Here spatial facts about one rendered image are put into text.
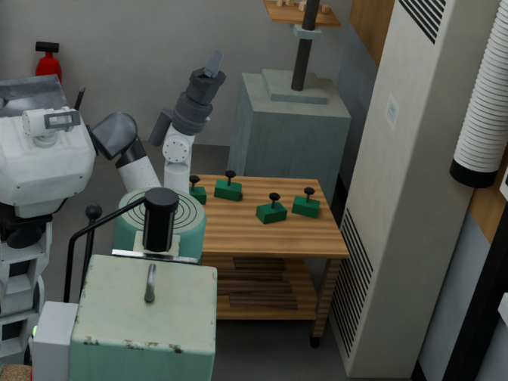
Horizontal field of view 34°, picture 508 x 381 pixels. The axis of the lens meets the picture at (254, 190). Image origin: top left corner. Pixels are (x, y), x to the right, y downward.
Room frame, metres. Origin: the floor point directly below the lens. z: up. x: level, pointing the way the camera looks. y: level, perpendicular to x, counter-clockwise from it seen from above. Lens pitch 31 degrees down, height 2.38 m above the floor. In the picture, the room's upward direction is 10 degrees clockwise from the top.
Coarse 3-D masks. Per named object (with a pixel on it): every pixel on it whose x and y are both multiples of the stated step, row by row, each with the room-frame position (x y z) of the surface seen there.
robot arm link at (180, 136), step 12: (168, 120) 1.82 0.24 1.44; (180, 120) 1.81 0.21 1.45; (156, 132) 1.82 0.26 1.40; (168, 132) 1.82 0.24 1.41; (180, 132) 1.81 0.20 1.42; (192, 132) 1.81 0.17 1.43; (156, 144) 1.82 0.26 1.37; (168, 144) 1.78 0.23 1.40; (180, 144) 1.78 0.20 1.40; (168, 156) 1.78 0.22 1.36; (180, 156) 1.78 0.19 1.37
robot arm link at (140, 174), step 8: (136, 160) 1.90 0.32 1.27; (144, 160) 1.91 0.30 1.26; (120, 168) 1.89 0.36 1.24; (128, 168) 1.89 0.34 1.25; (136, 168) 1.89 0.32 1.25; (144, 168) 1.90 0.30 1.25; (152, 168) 1.92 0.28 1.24; (120, 176) 1.90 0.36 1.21; (128, 176) 1.88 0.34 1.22; (136, 176) 1.88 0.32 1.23; (144, 176) 1.88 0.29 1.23; (152, 176) 1.90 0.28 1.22; (128, 184) 1.88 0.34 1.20; (136, 184) 1.87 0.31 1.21; (144, 184) 1.87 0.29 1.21; (152, 184) 1.88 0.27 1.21; (128, 192) 1.88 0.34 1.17
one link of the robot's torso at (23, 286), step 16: (48, 224) 1.98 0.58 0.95; (0, 240) 1.89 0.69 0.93; (48, 240) 1.97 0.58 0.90; (0, 256) 1.89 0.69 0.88; (16, 256) 1.93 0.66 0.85; (32, 256) 1.95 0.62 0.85; (48, 256) 1.98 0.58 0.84; (0, 272) 1.90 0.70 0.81; (16, 272) 2.00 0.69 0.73; (32, 272) 1.99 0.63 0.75; (0, 288) 1.95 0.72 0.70; (16, 288) 1.97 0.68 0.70; (32, 288) 1.99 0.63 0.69; (0, 304) 1.96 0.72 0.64; (16, 304) 1.98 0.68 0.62; (32, 304) 2.02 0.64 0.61
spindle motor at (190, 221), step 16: (144, 192) 1.38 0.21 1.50; (176, 192) 1.40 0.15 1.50; (144, 208) 1.32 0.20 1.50; (192, 208) 1.35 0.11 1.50; (128, 224) 1.26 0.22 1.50; (176, 224) 1.28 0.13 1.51; (192, 224) 1.29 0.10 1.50; (128, 240) 1.25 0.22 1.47; (192, 240) 1.27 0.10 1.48; (192, 256) 1.28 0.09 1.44
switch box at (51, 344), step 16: (48, 304) 1.03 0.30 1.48; (64, 304) 1.04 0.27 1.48; (48, 320) 0.99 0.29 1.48; (64, 320) 1.00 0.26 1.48; (48, 336) 0.95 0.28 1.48; (64, 336) 0.96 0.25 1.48; (48, 352) 0.94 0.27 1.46; (64, 352) 0.95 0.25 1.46; (32, 368) 0.95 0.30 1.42; (48, 368) 0.94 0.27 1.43; (64, 368) 0.95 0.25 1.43
